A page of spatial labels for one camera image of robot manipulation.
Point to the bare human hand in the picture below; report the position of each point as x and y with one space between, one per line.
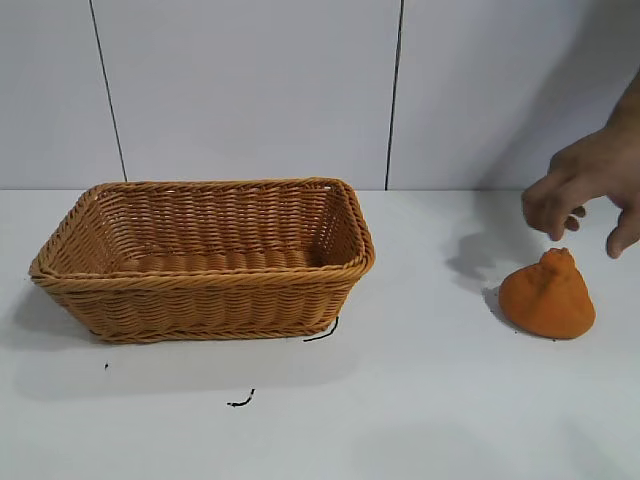
590 175

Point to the orange cloth pouch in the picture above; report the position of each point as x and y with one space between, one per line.
547 307

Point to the bare human forearm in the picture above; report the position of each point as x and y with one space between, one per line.
630 105

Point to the brown woven wicker basket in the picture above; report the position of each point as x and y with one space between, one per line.
200 300

